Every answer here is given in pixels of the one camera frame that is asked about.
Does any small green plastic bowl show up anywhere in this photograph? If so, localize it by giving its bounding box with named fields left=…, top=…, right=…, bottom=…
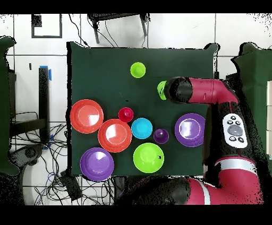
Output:
left=157, top=80, right=168, bottom=101

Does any green plastic cup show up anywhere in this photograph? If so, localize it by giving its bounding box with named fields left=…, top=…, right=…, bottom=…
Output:
left=130, top=62, right=147, bottom=79

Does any white box stack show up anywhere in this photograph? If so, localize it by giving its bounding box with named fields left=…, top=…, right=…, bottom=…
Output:
left=266, top=80, right=272, bottom=160

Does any red plastic cup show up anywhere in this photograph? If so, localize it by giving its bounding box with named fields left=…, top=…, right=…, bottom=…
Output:
left=118, top=107, right=134, bottom=123

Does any small blue plastic bowl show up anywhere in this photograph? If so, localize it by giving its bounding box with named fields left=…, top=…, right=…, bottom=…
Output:
left=131, top=118, right=153, bottom=140

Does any large orange plastic bowl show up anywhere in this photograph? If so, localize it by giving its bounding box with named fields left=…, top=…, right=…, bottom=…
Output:
left=70, top=99, right=104, bottom=134
left=98, top=118, right=133, bottom=153

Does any purple plastic cup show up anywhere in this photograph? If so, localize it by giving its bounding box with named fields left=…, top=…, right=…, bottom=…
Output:
left=153, top=128, right=170, bottom=144

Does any large green plastic bowl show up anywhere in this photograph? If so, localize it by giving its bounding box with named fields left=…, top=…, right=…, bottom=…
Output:
left=133, top=142, right=165, bottom=174

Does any large purple plastic bowl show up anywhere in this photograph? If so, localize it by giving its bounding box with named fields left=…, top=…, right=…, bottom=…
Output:
left=80, top=147, right=115, bottom=181
left=174, top=112, right=206, bottom=148

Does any black metal beam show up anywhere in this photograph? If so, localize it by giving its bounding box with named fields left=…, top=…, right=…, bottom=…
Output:
left=10, top=118, right=46, bottom=136
left=38, top=66, right=50, bottom=143

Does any black power strip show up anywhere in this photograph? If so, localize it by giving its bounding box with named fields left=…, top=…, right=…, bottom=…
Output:
left=59, top=170, right=83, bottom=201

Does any dark grey machine base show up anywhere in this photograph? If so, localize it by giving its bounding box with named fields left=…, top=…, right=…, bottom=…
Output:
left=8, top=144, right=45, bottom=169

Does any dark green side table cloth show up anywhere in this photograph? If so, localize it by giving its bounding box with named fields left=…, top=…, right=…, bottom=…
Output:
left=0, top=36, right=20, bottom=176
left=231, top=41, right=272, bottom=181

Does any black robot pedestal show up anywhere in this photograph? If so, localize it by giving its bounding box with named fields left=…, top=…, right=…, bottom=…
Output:
left=113, top=176, right=128, bottom=198

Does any thin black floor cable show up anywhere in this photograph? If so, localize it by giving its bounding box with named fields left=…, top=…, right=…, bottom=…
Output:
left=68, top=13, right=90, bottom=48

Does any black metal frame stand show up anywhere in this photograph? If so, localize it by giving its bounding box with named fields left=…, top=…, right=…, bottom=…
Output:
left=87, top=13, right=150, bottom=45

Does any tangle of black cables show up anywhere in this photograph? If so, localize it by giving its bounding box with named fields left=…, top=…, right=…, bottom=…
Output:
left=10, top=111, right=115, bottom=205

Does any black square floor frame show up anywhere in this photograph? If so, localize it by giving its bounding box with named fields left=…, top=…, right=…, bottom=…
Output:
left=31, top=14, right=63, bottom=39

